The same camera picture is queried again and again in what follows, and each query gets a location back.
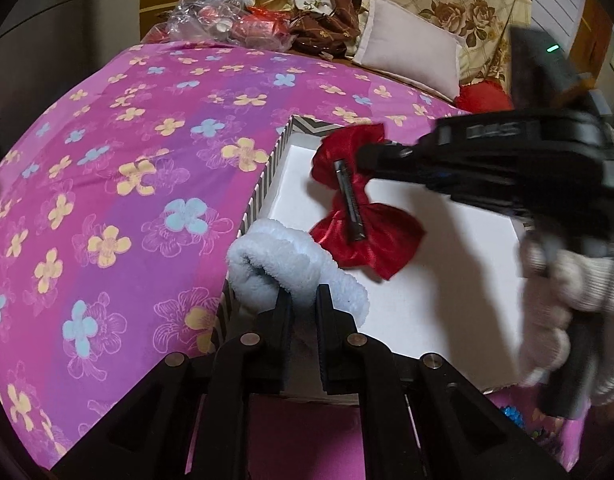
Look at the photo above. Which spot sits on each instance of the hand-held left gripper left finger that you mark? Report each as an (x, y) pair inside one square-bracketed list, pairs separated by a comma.
[(285, 320)]

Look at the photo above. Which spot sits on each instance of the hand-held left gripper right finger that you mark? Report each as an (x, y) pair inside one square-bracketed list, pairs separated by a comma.
[(324, 320)]

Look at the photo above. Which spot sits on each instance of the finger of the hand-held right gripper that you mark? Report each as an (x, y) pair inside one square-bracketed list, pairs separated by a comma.
[(417, 175), (397, 150)]

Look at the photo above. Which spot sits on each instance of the white fluffy scrunchie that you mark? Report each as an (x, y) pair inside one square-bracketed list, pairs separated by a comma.
[(267, 260)]

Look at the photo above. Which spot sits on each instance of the red bow hair clip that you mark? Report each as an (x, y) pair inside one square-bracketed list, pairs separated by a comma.
[(387, 250)]

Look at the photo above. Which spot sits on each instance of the striped jewelry box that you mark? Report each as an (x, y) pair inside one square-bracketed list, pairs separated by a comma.
[(437, 290)]

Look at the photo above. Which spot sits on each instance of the person's right hand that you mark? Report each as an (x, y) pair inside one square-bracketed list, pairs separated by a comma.
[(542, 310)]

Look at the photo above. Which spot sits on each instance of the red cushion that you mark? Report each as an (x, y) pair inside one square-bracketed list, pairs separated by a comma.
[(484, 97)]

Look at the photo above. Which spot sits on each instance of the white pillow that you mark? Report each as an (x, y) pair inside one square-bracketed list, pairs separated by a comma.
[(412, 45)]

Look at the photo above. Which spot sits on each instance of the brown patterned cloth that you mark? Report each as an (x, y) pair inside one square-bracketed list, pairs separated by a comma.
[(327, 25)]

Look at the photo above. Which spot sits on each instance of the pink floral bedsheet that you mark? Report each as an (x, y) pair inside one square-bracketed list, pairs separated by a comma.
[(112, 210)]

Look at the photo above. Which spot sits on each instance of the clear plastic bag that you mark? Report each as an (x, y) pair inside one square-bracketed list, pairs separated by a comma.
[(202, 20)]

